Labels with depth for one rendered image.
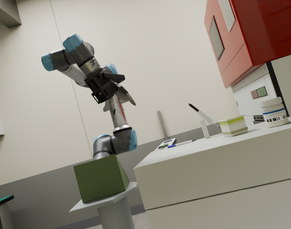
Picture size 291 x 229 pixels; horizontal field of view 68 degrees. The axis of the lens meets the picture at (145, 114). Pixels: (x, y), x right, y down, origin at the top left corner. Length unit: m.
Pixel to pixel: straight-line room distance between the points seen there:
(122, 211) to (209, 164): 0.60
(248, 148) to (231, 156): 0.06
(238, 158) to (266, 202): 0.15
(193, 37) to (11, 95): 2.79
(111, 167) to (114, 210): 0.21
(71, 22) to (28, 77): 1.02
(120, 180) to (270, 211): 0.65
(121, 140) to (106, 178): 0.23
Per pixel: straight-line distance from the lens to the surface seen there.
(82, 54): 0.87
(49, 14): 3.83
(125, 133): 1.23
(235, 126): 0.89
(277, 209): 0.82
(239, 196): 0.78
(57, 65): 1.01
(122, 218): 1.19
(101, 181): 1.14
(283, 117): 0.88
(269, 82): 1.15
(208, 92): 3.19
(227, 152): 0.74
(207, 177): 0.75
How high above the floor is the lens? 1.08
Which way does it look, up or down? 4 degrees up
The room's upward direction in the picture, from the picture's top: 16 degrees counter-clockwise
